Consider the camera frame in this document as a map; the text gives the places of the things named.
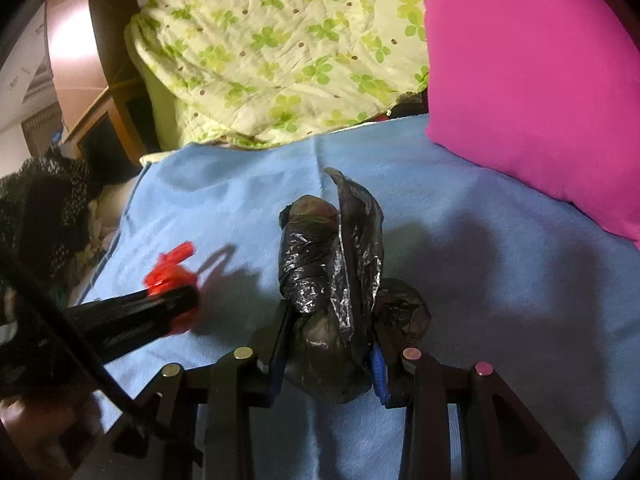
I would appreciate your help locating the blue bed blanket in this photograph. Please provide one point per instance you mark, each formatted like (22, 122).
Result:
(511, 277)

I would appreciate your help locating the green clover quilt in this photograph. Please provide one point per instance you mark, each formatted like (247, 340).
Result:
(264, 73)

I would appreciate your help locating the wooden bedside cabinet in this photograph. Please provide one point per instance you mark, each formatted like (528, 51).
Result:
(93, 76)

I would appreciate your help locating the black dotted garment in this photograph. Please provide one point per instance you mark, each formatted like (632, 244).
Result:
(44, 218)

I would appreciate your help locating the red plastic bag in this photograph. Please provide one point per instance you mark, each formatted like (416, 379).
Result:
(168, 274)

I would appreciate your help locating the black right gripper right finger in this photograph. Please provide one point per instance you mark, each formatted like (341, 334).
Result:
(499, 437)

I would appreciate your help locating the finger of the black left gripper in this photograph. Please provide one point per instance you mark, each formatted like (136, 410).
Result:
(123, 324)

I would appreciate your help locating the magenta pillow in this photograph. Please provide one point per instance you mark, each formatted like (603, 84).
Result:
(545, 91)

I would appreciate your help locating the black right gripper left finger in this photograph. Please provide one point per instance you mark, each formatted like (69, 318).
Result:
(204, 417)

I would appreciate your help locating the black plastic bag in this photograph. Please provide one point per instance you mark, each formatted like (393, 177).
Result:
(331, 270)

